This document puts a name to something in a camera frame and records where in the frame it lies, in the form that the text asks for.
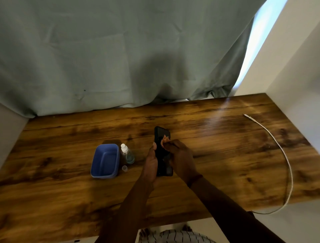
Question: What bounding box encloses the person's left hand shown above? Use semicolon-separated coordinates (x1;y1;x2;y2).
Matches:
141;142;159;186

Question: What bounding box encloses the person's right hand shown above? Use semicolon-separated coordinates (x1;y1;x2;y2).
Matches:
161;139;203;185

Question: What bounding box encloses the black smartphone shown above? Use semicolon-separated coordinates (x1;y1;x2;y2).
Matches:
154;126;174;177

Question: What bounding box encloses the person's right forearm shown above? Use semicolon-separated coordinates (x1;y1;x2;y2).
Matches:
187;175;286;243

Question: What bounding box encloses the person's left forearm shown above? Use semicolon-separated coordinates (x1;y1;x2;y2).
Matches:
94;176;154;243

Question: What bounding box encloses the clear spray bottle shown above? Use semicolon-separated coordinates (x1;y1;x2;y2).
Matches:
120;144;135;165

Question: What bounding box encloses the blue plastic container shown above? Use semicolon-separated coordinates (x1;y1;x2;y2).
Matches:
90;144;120;179

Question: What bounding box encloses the striped white garment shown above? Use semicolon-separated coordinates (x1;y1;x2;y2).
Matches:
138;225;217;243

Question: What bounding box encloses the grey-green curtain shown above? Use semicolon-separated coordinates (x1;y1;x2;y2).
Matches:
0;0;267;118

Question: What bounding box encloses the white charging cable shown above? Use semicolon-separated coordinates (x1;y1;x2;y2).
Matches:
243;114;293;215

